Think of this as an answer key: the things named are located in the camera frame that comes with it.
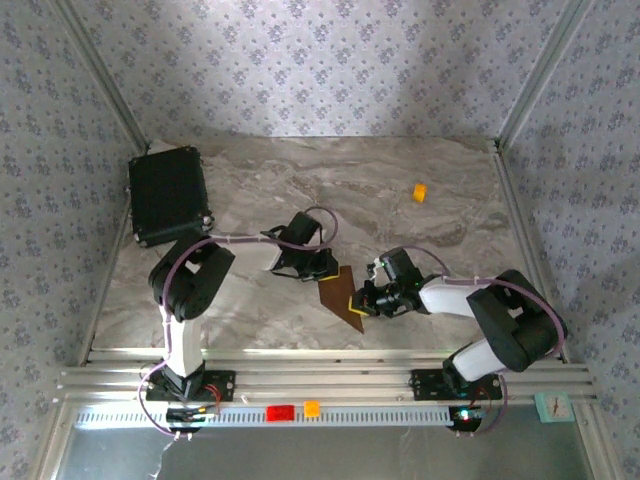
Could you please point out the brown paper sheet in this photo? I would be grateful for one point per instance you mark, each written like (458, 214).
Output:
(340, 295)

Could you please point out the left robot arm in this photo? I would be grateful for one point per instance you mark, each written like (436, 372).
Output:
(192, 285)

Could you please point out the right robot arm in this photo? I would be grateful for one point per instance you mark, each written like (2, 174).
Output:
(510, 320)

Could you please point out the grey metal sheet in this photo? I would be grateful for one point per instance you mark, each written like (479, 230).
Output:
(325, 455)

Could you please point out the teal square clock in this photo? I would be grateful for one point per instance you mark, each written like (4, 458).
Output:
(553, 408)

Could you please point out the small orange block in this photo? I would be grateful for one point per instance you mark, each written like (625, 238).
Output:
(419, 193)

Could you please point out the orange reflective block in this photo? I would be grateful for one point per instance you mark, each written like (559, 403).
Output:
(312, 409)

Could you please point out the red reflective block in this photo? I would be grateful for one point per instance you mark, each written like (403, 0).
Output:
(280, 413)

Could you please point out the black case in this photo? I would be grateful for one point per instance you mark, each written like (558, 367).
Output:
(167, 192)

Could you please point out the aluminium mounting rail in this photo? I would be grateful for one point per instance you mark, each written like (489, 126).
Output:
(325, 380)

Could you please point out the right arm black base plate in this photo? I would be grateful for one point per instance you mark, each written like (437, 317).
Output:
(425, 385)

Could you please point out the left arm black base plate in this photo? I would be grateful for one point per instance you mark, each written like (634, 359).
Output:
(225, 385)

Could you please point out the aluminium side rail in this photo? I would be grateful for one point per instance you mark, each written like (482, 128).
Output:
(117, 245)
(522, 225)

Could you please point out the aluminium corner post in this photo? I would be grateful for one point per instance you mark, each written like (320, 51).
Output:
(539, 75)
(102, 75)

